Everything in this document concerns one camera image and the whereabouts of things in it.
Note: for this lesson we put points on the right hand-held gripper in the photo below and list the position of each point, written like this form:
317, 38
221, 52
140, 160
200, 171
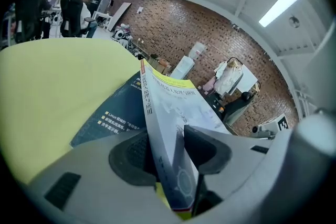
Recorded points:
273, 128

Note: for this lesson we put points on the dark blue book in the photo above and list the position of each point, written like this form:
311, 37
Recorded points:
118, 115

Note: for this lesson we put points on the yellow-green tablecloth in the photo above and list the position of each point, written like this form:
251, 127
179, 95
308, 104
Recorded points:
52, 99

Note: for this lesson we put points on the white leaning board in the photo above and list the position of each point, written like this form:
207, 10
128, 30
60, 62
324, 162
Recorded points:
119, 17

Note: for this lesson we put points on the clothes rack with garments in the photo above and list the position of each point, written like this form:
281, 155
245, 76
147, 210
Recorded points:
231, 78

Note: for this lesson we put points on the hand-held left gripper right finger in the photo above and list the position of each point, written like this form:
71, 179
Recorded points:
223, 154

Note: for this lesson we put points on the white water dispenser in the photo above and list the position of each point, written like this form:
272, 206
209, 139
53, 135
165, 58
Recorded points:
187, 63

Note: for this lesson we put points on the white yellow-trimmed book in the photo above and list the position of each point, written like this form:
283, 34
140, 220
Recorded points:
170, 112

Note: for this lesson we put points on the cardboard boxes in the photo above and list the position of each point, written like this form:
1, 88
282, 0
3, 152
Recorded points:
158, 64

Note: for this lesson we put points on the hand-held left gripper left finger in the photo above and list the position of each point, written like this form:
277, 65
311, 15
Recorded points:
99, 191

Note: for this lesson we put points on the white robot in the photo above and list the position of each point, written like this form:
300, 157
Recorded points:
122, 35

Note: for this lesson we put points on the long ceiling light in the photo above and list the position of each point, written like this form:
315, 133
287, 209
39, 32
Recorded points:
279, 5

